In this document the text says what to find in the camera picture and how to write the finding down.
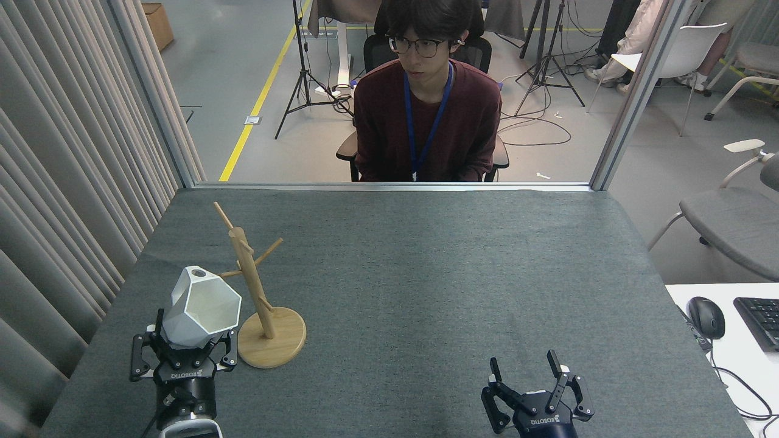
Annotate beige pleated curtain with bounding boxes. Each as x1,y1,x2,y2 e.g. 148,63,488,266
0,0,206,438

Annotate white plastic chair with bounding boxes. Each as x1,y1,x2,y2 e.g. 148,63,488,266
586,23,728,137

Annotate blue lanyard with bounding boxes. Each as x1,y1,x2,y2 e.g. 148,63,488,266
403,61,454,183

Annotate silver table edge rail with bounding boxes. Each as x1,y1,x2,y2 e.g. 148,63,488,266
194,181,592,192

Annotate white hexagonal cup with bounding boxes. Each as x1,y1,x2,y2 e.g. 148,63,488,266
161,266,242,350

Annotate grey chair with white frame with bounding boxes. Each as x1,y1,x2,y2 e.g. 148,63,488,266
705,41,779,121

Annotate black keyboard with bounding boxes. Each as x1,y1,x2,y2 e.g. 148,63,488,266
733,297,779,353

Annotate black flat device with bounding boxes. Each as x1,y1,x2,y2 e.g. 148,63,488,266
676,304,713,352

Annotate wooden cup rack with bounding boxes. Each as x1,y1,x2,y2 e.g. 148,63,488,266
213,202,307,369

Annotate grey felt table mat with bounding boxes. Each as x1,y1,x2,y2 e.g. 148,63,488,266
38,187,754,438

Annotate white desk leg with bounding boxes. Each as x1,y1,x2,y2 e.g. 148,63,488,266
315,21,364,101

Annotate black desk cable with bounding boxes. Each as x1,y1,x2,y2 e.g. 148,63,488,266
708,348,779,438

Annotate black office chair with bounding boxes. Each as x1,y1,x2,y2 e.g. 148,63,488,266
336,0,510,183

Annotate cardboard box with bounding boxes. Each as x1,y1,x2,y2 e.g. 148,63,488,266
141,2,175,52

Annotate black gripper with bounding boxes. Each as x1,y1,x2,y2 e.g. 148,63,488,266
130,308,239,418
481,350,595,438

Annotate black floor cable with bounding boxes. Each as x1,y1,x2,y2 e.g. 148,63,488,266
499,91,573,147

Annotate person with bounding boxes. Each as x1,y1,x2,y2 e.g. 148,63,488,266
584,0,667,95
676,0,758,92
353,0,503,183

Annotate grey chair with white armrest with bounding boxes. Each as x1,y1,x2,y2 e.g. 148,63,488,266
646,139,779,282

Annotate white desk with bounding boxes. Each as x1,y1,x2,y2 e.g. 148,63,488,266
665,283,779,438

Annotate silver frame post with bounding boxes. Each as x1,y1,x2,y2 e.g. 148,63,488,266
589,0,694,192
107,0,198,188

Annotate black computer mouse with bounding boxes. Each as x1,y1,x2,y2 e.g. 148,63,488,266
688,296,726,340

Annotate black tripod stand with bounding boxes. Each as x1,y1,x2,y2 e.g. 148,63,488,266
274,0,354,141
514,0,586,116

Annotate black-rimmed glasses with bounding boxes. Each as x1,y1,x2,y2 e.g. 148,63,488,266
388,35,466,59

